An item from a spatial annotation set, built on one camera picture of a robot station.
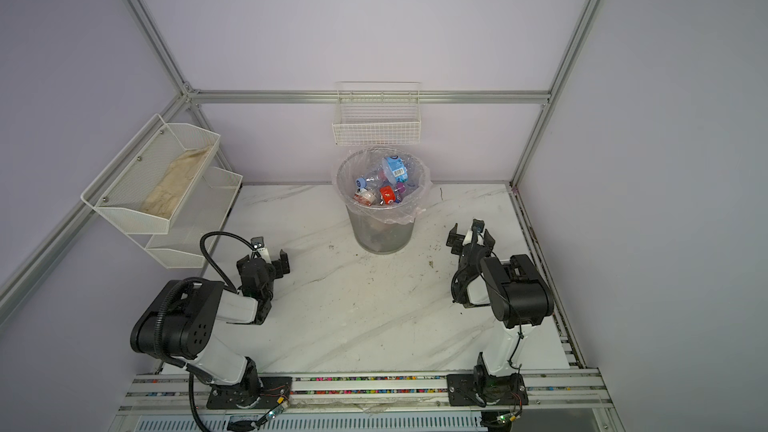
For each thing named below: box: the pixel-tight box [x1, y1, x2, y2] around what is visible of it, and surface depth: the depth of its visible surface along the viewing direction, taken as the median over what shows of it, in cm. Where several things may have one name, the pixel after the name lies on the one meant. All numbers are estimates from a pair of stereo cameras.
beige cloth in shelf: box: [141, 145, 211, 219], surface depth 80 cm
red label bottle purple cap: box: [380, 181, 407, 205], surface depth 85 cm
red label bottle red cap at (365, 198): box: [353, 190, 377, 207], surface depth 90 cm
